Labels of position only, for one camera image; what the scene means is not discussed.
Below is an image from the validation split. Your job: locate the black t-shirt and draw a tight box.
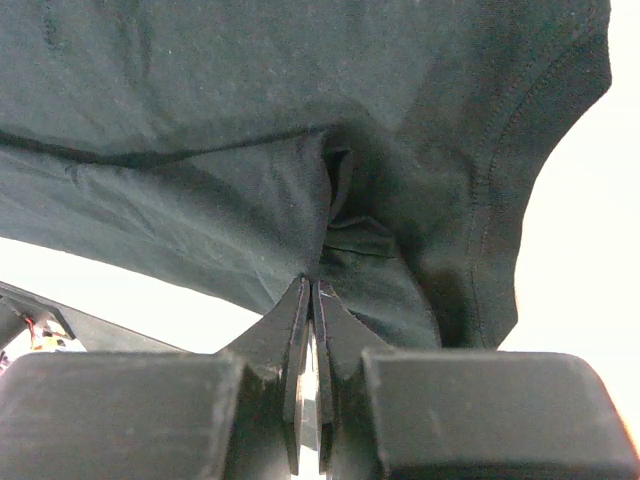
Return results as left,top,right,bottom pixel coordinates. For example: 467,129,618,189
1,1,611,348

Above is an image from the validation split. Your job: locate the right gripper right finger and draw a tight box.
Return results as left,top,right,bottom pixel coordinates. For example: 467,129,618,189
312,281,391,473

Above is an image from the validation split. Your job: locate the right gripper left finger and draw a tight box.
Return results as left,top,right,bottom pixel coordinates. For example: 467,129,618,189
224,278,311,475

